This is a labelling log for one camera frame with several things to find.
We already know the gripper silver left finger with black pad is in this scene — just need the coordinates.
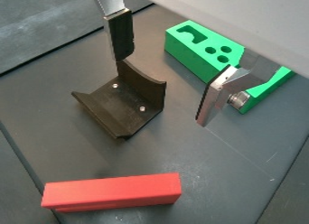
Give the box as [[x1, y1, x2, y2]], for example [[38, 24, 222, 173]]
[[94, 0, 134, 61]]

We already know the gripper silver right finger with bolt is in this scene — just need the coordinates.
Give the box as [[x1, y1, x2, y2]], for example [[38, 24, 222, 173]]
[[195, 49, 280, 126]]

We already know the red double-square block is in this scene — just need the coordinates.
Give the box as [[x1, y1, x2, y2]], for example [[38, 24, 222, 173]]
[[42, 173, 181, 212]]

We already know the green foam shape board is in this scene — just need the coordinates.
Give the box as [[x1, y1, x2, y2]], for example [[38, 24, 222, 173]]
[[165, 21, 296, 114]]

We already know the black curved holder stand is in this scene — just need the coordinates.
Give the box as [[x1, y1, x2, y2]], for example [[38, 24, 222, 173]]
[[72, 61, 167, 138]]

